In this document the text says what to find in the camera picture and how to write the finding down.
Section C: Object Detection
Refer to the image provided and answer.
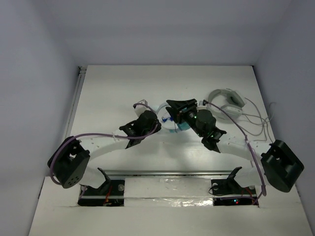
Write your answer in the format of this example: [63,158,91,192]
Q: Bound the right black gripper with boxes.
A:
[166,98,204,138]

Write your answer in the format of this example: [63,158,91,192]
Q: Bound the blue twist tie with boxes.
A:
[161,117,173,123]

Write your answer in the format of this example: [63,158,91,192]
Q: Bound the teal cat-ear headphones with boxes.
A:
[155,102,190,133]

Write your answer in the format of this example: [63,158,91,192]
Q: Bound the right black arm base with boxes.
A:
[208,179,258,207]

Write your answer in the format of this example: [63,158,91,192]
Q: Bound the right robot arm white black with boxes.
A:
[166,99,304,195]

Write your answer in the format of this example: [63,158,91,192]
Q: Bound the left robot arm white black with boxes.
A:
[47,110,161,194]

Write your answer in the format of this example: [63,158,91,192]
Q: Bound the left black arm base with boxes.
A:
[77,179,125,207]

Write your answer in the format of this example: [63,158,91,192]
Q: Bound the white grey headphones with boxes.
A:
[207,88,247,120]

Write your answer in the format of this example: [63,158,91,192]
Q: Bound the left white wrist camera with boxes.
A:
[133,99,149,117]

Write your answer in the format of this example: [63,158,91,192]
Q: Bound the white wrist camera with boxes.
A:
[133,99,149,117]
[197,100,209,111]

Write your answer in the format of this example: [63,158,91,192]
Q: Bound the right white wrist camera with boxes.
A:
[197,100,209,111]

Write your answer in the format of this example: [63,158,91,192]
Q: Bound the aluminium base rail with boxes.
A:
[105,170,232,177]

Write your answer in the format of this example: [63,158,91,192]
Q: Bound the aluminium side rail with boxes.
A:
[73,65,88,106]

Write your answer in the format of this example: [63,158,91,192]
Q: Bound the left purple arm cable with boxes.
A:
[49,103,159,185]

